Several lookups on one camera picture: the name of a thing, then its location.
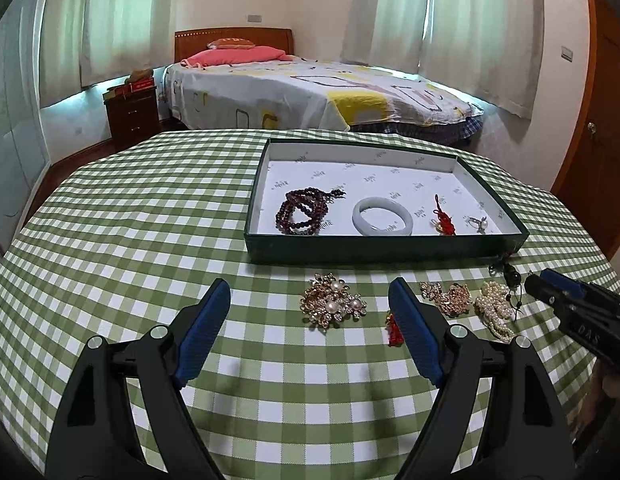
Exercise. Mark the rose gold crystal brooch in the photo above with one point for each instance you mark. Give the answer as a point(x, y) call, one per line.
point(452, 301)

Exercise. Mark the green checkered tablecloth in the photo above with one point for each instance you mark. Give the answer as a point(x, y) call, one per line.
point(125, 242)

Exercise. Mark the person's right hand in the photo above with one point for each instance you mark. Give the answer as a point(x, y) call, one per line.
point(604, 385)

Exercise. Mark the dark wooden nightstand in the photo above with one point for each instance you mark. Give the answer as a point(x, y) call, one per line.
point(132, 114)

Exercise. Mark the dark green jewelry tray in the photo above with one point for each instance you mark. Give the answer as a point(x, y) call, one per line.
point(317, 203)

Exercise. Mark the small silver brooch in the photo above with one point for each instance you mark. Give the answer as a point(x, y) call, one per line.
point(480, 224)

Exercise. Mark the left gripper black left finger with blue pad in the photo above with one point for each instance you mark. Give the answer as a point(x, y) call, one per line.
point(94, 434)

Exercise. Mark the left pale green curtain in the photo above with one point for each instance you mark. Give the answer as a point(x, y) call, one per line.
point(86, 42)

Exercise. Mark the pale green curtain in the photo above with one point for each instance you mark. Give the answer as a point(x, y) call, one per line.
point(86, 42)
point(489, 49)

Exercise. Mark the gold pearl flower brooch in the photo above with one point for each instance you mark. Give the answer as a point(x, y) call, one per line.
point(328, 301)

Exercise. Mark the pink pillow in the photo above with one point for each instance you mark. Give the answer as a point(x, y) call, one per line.
point(218, 57)

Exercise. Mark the white wall switch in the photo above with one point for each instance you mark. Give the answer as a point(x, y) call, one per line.
point(567, 54)

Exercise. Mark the red knot tassel charm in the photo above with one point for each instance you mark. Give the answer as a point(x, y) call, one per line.
point(395, 337)

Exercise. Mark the orange patterned cushion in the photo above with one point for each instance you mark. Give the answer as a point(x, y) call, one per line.
point(230, 43)

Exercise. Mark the right pale green curtain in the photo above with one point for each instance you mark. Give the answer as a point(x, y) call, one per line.
point(489, 49)

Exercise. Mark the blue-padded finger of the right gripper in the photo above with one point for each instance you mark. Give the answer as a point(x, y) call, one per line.
point(555, 290)

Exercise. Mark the brown wooden door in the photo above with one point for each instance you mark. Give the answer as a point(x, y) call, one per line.
point(588, 181)

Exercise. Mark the wooden headboard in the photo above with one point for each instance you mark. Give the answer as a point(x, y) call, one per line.
point(191, 41)

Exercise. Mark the red tassel gold charm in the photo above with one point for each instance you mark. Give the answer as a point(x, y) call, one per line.
point(443, 223)

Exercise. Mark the bed with patterned sheet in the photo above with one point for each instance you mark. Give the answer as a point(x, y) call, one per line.
point(306, 94)

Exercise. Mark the red box on nightstand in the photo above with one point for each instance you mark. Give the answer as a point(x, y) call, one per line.
point(140, 80)

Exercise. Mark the pale jade bangle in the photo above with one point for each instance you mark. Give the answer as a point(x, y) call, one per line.
point(379, 216)

